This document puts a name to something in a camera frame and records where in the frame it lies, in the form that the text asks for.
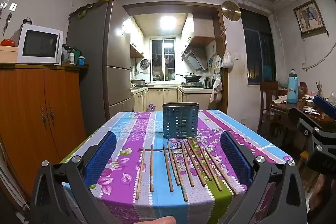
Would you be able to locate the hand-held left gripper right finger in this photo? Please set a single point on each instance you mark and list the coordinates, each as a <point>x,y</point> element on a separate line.
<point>236,158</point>

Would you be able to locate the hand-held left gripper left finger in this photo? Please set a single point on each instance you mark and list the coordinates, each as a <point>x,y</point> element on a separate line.
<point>101,158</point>

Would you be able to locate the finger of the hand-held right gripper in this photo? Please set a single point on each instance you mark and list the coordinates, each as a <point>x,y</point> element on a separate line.
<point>299,119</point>
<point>325,106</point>

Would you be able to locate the blue perforated utensil holder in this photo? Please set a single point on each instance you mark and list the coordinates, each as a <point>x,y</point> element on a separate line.
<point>181,121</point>

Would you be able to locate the set of wooden chopsticks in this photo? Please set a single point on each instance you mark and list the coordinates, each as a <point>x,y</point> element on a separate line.
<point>168,169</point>

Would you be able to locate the person's right hand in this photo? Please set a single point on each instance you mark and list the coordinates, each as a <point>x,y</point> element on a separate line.
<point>323,192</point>

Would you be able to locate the person's left hand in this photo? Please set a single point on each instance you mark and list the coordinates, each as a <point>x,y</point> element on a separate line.
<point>164,220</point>

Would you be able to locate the white crumpled paper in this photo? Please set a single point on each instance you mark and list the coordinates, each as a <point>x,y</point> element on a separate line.
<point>311,110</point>

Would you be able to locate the red lid jar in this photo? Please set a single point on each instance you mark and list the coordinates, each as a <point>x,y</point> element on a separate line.
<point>303,91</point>

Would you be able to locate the white cloth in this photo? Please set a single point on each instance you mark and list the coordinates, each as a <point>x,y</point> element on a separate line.
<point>280,99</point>

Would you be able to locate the blue thermos bottle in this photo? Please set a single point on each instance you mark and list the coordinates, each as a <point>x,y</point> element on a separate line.
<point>292,90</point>

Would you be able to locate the wooden chair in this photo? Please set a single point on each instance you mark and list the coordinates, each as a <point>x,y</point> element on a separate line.
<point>269,87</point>

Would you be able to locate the floral striped tablecloth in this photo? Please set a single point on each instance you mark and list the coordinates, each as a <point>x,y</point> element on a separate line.
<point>157,121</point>

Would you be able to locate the hanging kitchen towel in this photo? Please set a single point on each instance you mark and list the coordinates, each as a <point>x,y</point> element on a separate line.
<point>216,90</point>

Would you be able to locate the pack of plastic bottles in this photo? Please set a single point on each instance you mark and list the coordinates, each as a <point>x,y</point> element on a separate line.
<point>151,108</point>

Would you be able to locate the orange wooden cabinet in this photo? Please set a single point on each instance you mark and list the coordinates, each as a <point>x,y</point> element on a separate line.
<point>39,108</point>

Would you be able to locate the dark barred window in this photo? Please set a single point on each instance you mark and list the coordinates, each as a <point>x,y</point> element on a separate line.
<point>258,50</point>

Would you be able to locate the electric kettle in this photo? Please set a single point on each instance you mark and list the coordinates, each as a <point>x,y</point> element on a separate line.
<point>207,83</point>

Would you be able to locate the gas stove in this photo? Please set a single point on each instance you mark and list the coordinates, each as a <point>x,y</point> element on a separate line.
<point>191,84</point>

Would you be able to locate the beige kitchen base cabinets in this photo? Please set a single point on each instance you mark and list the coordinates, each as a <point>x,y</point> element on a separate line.
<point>168,98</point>

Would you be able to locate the framed elephant picture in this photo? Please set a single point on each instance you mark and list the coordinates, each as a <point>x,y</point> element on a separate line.
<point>309,16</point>

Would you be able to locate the black wok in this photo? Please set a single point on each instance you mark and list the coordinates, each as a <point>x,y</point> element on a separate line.
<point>191,77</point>

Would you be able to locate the white hanging plastic bag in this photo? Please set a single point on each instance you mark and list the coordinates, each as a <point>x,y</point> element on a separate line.
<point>227,60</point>

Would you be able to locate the grey refrigerator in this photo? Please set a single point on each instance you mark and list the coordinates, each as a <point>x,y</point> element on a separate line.
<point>115,56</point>

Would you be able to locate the metal colander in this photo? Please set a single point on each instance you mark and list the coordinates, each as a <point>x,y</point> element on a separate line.
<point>144,64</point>

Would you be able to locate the white pill bottle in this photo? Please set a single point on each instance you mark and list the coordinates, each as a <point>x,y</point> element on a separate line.
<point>71,58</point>

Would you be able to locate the green plastic cup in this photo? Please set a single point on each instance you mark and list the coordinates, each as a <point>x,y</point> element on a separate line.
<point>77,53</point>

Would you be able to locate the metal range hood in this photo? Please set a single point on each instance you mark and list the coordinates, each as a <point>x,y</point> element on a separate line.
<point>194,58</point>

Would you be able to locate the kitchen window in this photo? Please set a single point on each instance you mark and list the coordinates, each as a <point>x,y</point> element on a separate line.
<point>162,58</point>

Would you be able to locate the white microwave oven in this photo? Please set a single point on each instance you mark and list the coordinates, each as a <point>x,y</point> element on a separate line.
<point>39,44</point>

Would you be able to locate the cream storage box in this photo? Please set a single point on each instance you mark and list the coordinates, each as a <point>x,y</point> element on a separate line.
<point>8,54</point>

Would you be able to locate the red round pot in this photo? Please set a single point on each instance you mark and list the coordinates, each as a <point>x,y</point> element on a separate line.
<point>7,43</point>

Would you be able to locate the kitchen ceiling light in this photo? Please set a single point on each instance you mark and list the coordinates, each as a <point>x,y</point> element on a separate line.
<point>168,22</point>

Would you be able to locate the black alarm clock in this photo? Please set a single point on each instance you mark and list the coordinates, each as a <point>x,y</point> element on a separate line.
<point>27,21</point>

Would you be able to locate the white wall switch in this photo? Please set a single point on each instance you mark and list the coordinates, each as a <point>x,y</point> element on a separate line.
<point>235,55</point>

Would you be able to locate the kitchen wall cabinets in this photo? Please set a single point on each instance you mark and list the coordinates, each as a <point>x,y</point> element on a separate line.
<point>136,40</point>

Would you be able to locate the gold wall clock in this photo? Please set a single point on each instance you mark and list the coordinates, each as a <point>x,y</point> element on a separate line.
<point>231,11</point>

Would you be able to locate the brown doorway frame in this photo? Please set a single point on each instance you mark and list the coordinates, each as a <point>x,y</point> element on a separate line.
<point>170,7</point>

